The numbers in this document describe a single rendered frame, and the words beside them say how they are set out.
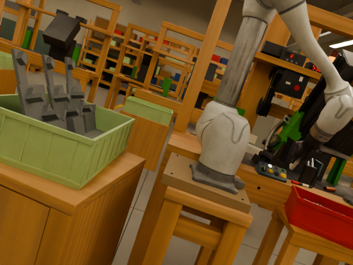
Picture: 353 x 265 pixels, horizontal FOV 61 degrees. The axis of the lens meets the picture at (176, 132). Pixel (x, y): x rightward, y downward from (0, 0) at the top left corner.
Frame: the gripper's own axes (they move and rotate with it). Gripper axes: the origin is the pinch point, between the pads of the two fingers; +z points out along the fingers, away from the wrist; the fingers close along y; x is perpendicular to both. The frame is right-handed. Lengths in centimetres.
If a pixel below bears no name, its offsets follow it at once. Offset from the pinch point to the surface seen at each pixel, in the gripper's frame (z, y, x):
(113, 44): 503, -359, 824
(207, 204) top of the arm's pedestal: -11, -41, -46
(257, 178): 13.7, -12.5, -4.7
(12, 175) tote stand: -15, -102, -61
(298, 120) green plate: -1.1, 4.3, 33.8
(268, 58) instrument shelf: -11, -19, 72
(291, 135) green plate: 7.3, 4.5, 29.4
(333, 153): -2.8, 20.6, 13.7
